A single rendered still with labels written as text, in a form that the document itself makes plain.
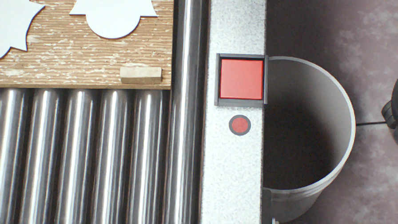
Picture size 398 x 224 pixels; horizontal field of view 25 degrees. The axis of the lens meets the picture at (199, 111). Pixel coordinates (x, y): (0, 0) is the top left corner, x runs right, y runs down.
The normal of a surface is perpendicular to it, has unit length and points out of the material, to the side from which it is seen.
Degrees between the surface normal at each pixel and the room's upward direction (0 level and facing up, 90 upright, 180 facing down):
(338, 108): 87
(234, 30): 0
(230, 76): 0
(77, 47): 0
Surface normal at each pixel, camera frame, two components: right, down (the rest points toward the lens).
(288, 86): -0.22, 0.90
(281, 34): -0.01, -0.35
